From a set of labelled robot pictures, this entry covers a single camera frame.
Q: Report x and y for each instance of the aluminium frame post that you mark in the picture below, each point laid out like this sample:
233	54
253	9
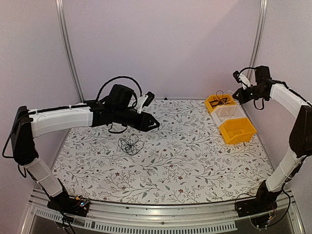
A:
258	36
67	48

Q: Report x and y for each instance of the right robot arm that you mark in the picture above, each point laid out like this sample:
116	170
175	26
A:
257	84

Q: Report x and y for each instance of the yellow plastic bin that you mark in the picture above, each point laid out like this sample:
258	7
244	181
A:
237	130
223	100

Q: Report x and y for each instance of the floral patterned table mat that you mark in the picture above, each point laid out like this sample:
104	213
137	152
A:
183	161

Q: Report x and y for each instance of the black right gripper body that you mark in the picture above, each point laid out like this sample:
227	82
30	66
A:
247	98

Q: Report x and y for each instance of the left aluminium frame post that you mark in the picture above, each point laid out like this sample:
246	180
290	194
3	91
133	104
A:
67	48

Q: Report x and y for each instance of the white translucent plastic bin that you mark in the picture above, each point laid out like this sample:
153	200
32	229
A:
222	114

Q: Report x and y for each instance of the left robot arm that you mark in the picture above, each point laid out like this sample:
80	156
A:
121	106

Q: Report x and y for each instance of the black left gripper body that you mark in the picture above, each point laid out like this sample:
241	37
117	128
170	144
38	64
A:
137	124

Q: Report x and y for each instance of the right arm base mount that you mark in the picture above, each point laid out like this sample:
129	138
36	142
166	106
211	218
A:
263	201

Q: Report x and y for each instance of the front aluminium rail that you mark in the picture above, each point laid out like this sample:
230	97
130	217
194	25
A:
118	218

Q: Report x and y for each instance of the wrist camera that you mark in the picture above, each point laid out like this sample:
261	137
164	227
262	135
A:
242	79
144	101

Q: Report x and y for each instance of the right aluminium frame post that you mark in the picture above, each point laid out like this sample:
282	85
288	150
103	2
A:
258	36

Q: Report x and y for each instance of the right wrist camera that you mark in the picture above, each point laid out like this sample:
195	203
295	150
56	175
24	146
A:
242	79

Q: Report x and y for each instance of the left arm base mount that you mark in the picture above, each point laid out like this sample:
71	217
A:
67	204

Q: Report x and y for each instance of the near yellow plastic bin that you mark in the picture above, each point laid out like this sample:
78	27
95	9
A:
237	130

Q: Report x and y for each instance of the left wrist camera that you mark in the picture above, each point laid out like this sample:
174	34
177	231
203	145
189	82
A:
144	101

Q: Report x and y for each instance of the far yellow plastic bin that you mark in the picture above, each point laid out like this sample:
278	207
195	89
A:
223	100

